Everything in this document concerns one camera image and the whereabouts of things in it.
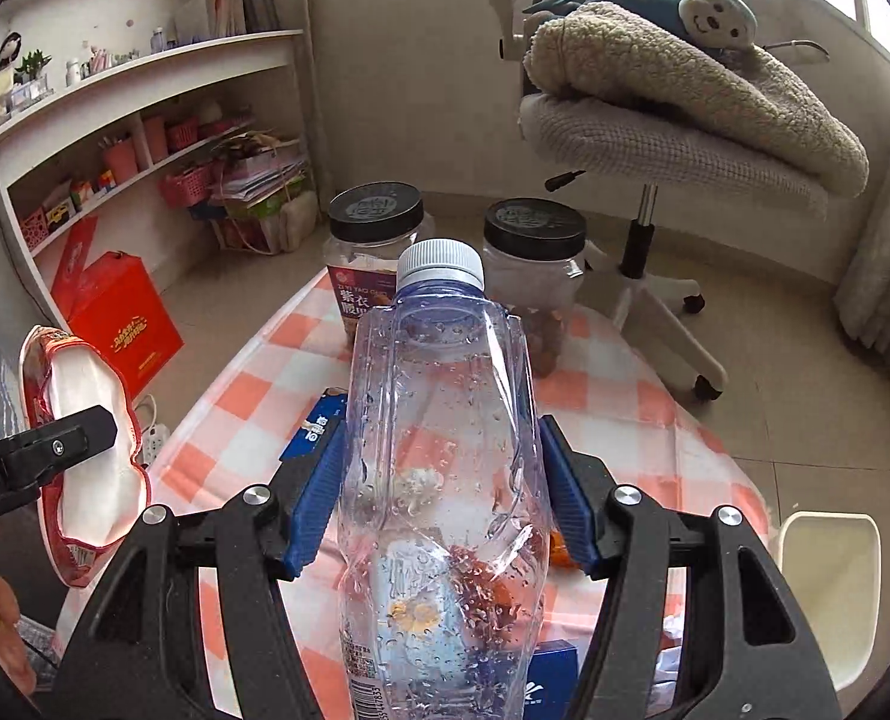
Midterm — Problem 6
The blue biscuit wrapper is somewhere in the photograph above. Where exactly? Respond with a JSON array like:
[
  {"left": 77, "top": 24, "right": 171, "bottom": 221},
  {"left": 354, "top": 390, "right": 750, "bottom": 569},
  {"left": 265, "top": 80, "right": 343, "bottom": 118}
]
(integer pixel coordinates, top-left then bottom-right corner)
[{"left": 280, "top": 388, "right": 347, "bottom": 461}]

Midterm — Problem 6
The orange peel piece small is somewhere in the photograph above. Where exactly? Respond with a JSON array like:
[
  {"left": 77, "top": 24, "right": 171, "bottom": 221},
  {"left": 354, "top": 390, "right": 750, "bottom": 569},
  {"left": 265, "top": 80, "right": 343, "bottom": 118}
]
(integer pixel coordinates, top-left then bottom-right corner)
[{"left": 549, "top": 532, "right": 578, "bottom": 571}]

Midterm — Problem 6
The clear plastic water bottle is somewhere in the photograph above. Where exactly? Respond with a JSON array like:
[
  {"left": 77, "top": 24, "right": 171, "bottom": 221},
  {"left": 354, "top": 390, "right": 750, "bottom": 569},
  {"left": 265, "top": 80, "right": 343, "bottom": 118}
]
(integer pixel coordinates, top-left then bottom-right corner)
[{"left": 337, "top": 239, "right": 552, "bottom": 718}]

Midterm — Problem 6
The blue monkey plush toy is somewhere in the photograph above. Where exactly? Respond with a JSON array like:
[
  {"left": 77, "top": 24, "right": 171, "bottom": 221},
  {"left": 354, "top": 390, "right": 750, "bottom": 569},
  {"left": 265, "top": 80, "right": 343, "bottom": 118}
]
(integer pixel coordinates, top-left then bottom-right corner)
[{"left": 525, "top": 0, "right": 757, "bottom": 52}]

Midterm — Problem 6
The clear jar with nuts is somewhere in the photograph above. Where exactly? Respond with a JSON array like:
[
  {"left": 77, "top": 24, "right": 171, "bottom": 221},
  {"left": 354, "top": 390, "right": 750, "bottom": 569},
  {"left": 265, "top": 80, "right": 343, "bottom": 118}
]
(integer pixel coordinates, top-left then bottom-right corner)
[{"left": 482, "top": 199, "right": 586, "bottom": 379}]

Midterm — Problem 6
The beige fleece blanket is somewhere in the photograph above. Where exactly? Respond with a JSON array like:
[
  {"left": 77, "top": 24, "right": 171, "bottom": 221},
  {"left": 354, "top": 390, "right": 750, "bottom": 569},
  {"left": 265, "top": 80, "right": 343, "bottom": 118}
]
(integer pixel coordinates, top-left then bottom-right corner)
[{"left": 525, "top": 2, "right": 870, "bottom": 199}]

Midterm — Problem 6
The white trash bin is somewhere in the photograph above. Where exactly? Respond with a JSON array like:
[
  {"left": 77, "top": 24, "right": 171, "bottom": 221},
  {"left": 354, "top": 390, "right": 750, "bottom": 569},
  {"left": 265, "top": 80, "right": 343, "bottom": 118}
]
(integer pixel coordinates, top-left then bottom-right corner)
[{"left": 777, "top": 512, "right": 883, "bottom": 691}]

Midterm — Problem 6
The white bookshelf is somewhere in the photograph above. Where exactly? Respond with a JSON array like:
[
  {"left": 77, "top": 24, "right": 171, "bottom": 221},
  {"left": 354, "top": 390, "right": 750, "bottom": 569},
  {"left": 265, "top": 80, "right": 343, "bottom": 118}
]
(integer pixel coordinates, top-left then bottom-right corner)
[{"left": 0, "top": 0, "right": 311, "bottom": 325}]

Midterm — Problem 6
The red gift bag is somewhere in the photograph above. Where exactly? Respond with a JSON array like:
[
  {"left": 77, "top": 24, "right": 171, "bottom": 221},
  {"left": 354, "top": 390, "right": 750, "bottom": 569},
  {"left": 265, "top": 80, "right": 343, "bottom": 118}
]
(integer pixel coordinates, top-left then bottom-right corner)
[{"left": 51, "top": 216, "right": 182, "bottom": 398}]

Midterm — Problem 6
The blue milk carton box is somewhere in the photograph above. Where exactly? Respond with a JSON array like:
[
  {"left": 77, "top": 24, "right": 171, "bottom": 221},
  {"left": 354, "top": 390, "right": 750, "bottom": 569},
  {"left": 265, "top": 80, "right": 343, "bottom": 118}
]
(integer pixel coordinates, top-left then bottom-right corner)
[{"left": 523, "top": 639, "right": 578, "bottom": 720}]

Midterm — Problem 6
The white paper ball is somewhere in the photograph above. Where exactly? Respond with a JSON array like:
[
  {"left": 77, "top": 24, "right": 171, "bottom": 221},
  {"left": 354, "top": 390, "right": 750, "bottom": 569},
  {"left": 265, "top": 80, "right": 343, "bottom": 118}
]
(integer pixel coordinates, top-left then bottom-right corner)
[{"left": 646, "top": 603, "right": 685, "bottom": 717}]

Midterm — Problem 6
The nut jar purple label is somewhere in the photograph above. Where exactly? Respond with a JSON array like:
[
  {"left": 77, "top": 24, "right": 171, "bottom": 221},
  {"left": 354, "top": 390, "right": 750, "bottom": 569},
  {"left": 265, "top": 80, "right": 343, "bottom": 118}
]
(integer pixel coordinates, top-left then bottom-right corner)
[{"left": 323, "top": 181, "right": 435, "bottom": 343}]

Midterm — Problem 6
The grey office chair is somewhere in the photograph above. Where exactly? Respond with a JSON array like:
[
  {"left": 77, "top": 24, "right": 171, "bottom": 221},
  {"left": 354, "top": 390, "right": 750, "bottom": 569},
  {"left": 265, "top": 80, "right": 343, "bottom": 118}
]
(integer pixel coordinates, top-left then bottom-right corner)
[{"left": 471, "top": 0, "right": 834, "bottom": 402}]

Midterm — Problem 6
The red white checkered tablecloth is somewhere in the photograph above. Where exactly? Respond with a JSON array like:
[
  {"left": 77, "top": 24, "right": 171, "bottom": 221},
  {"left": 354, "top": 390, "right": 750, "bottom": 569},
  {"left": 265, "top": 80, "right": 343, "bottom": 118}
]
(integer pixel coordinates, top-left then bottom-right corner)
[{"left": 52, "top": 268, "right": 774, "bottom": 720}]

